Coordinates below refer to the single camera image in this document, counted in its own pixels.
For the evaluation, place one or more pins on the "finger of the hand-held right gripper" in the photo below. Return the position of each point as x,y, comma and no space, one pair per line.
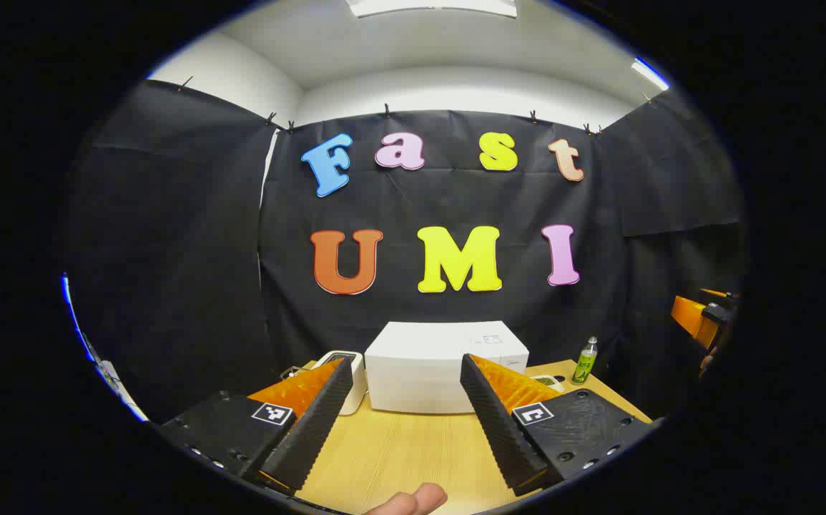
691,318

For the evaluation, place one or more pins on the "long ceiling light panel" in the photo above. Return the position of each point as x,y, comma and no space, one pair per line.
427,6

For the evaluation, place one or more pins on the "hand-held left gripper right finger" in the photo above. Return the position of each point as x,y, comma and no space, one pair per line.
502,429

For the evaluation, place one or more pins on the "white toaster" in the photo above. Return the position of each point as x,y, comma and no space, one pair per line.
355,372

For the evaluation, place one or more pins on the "small ceiling light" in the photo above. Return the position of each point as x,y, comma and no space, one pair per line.
650,73

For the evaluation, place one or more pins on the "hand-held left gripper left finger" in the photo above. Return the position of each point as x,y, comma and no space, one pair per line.
312,429

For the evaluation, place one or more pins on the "green drink bottle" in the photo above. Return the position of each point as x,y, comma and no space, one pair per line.
584,365

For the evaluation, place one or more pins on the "white divided snack tray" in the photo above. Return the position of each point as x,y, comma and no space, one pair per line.
548,383

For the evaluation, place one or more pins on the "black backdrop cloth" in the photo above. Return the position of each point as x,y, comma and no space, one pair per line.
455,207

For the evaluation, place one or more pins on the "row of black cloth clips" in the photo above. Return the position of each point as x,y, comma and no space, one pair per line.
387,110

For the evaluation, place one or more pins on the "white microwave oven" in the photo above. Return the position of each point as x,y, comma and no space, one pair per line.
427,357

